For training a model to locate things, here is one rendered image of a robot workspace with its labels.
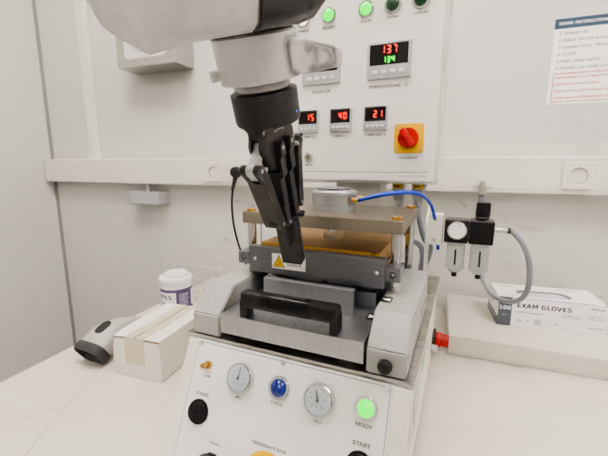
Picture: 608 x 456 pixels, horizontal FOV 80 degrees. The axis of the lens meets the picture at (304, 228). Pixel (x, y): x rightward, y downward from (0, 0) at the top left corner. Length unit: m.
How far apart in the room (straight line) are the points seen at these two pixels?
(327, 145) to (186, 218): 0.87
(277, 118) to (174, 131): 1.15
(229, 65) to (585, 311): 0.94
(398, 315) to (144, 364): 0.55
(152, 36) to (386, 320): 0.40
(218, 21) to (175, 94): 1.24
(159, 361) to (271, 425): 0.35
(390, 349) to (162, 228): 1.27
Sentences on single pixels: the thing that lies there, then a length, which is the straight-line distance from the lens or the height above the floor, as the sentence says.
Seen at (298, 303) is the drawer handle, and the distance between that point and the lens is 0.49.
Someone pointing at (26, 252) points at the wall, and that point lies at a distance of 1.99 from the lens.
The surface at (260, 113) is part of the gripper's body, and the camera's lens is 0.40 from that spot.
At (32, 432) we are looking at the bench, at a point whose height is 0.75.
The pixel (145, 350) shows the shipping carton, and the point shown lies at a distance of 0.84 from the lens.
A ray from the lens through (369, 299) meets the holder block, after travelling 0.58.
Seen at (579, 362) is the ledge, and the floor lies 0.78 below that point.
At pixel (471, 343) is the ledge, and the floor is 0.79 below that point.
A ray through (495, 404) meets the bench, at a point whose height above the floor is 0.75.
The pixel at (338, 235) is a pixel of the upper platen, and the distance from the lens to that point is 0.64.
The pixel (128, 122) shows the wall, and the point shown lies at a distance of 1.69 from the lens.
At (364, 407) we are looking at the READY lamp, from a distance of 0.49.
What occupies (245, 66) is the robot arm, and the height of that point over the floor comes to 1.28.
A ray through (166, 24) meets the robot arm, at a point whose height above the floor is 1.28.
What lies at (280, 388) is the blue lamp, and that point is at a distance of 0.53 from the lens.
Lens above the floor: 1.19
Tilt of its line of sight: 10 degrees down
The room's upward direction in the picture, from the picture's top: straight up
